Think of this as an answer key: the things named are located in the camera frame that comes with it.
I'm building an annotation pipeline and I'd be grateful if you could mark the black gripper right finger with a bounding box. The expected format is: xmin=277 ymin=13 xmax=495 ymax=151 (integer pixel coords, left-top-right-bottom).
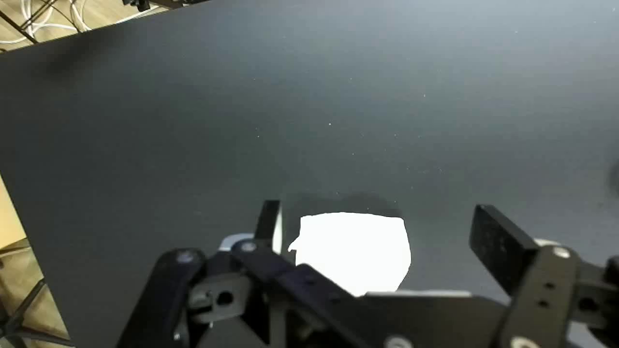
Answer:
xmin=468 ymin=203 xmax=619 ymax=348

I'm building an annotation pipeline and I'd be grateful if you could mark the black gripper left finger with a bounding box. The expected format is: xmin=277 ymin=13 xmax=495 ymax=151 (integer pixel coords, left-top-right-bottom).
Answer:
xmin=114 ymin=199 xmax=364 ymax=348

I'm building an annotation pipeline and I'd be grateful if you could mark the white patterned cloth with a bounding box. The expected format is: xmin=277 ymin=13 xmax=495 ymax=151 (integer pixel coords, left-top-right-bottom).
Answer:
xmin=271 ymin=210 xmax=414 ymax=299

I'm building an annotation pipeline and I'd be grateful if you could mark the white cable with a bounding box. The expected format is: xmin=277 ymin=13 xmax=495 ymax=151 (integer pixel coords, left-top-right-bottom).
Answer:
xmin=18 ymin=0 xmax=89 ymax=35

